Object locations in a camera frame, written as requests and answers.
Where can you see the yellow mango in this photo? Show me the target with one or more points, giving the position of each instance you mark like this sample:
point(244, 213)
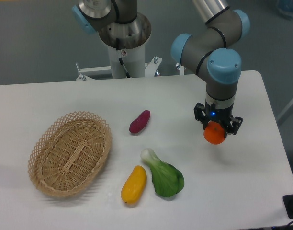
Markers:
point(134, 186)

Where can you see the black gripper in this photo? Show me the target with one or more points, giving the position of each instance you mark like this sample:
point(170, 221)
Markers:
point(220, 112)

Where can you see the purple sweet potato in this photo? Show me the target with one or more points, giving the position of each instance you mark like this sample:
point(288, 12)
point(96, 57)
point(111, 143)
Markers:
point(140, 122)

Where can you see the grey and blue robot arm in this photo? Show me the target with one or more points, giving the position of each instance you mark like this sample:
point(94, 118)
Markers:
point(209, 55)

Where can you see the blue object in corner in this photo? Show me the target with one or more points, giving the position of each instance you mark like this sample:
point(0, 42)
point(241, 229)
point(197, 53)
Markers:
point(285, 8)

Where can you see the woven wicker basket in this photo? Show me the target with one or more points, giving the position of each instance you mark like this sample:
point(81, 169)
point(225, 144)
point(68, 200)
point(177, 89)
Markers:
point(70, 154)

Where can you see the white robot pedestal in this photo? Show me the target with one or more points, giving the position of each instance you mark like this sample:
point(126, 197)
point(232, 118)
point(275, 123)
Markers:
point(126, 45)

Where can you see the green bok choy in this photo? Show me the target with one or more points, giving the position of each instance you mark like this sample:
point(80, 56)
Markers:
point(167, 180)

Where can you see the orange fruit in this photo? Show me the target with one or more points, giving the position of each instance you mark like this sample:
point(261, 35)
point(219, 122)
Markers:
point(214, 133)

